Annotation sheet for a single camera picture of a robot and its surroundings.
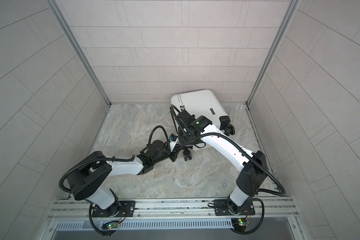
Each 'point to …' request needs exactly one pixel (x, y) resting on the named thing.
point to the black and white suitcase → (202, 103)
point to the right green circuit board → (243, 222)
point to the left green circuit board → (112, 226)
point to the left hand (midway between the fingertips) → (187, 146)
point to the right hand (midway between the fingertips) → (182, 142)
